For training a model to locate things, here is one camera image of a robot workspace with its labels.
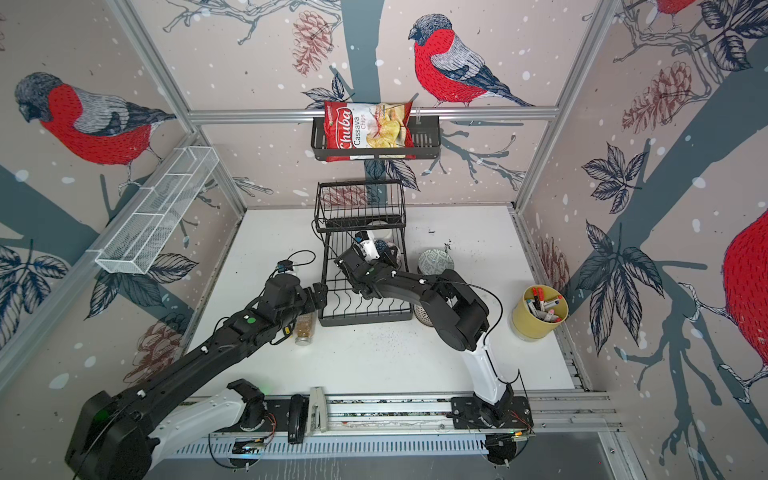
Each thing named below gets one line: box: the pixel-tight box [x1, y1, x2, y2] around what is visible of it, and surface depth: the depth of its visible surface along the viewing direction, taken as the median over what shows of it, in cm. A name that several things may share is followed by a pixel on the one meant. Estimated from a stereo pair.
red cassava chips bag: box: [324, 102, 416, 162], surface depth 90 cm
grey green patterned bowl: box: [418, 249, 455, 275], surface depth 100 cm
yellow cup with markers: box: [512, 284, 569, 339], surface depth 83 cm
